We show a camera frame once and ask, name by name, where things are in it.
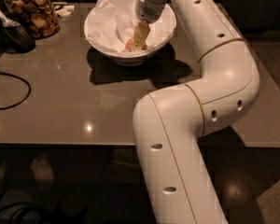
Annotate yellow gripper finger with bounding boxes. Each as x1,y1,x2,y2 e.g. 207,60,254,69
131,21,150,51

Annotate glass jar of dried chips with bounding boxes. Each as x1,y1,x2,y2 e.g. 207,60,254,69
4,0,60,39

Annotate black cables on floor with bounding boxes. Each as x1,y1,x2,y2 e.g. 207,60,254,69
0,202,46,224

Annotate small white items on table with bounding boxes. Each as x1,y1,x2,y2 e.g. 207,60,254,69
54,5,75,18

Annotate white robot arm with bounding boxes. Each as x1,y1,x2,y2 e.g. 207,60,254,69
133,0,260,224

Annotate white ceramic bowl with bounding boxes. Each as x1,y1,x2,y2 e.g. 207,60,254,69
84,0,177,67

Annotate black round lid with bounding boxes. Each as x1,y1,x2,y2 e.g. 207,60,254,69
3,26,35,53

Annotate white plastic scoop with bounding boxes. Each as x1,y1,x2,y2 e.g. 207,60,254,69
0,10,20,28

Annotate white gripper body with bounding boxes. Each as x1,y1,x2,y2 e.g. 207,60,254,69
135,0,167,23

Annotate black cable on table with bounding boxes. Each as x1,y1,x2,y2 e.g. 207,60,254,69
0,71,33,111

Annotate right white shoe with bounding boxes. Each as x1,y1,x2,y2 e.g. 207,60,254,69
30,155,54,192

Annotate orange-red apple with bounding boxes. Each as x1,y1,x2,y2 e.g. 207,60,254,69
125,38,147,51

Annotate white crumpled paper liner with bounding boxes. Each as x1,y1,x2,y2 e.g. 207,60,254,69
86,0,175,54

